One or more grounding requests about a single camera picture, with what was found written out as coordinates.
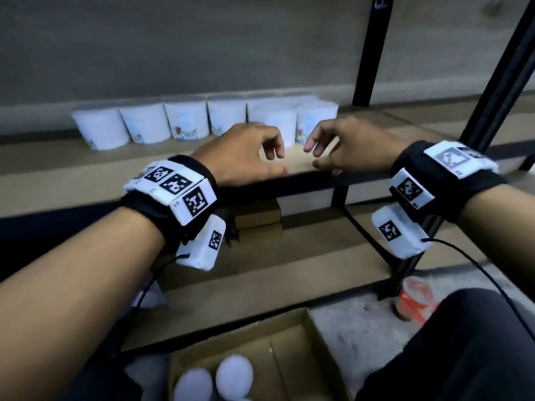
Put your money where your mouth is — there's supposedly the person's right hand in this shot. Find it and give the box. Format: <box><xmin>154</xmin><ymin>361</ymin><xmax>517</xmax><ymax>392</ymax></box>
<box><xmin>303</xmin><ymin>116</ymin><xmax>412</xmax><ymax>177</ymax></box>

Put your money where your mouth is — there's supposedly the person's left hand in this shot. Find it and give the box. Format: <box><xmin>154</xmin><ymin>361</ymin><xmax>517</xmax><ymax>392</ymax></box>
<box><xmin>191</xmin><ymin>123</ymin><xmax>289</xmax><ymax>188</ymax></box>

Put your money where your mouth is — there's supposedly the person's left forearm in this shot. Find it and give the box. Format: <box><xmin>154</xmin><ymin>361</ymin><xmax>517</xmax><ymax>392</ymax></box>
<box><xmin>0</xmin><ymin>206</ymin><xmax>166</xmax><ymax>401</ymax></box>

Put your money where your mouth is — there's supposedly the black cable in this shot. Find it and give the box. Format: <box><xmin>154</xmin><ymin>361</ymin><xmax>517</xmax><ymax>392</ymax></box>
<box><xmin>119</xmin><ymin>253</ymin><xmax>191</xmax><ymax>360</ymax></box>
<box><xmin>421</xmin><ymin>237</ymin><xmax>535</xmax><ymax>343</ymax></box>

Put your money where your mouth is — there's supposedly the orange plastic bag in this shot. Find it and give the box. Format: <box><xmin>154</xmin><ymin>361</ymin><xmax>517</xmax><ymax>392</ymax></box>
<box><xmin>399</xmin><ymin>287</ymin><xmax>435</xmax><ymax>324</ymax></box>

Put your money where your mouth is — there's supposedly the plastic drink cup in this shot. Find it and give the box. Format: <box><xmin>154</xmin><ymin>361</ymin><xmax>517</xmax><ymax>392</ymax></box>
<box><xmin>395</xmin><ymin>275</ymin><xmax>437</xmax><ymax>326</ymax></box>

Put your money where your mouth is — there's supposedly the cardboard box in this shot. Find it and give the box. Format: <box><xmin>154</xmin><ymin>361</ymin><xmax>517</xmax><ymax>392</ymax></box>
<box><xmin>169</xmin><ymin>307</ymin><xmax>352</xmax><ymax>401</ymax></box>

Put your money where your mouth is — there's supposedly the tall small brown carton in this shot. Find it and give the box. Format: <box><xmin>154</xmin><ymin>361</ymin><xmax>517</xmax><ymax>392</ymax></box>
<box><xmin>233</xmin><ymin>199</ymin><xmax>281</xmax><ymax>228</ymax></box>

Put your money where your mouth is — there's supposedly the black metal wooden shelf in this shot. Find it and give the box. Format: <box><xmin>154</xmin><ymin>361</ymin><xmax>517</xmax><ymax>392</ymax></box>
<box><xmin>0</xmin><ymin>0</ymin><xmax>535</xmax><ymax>355</ymax></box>

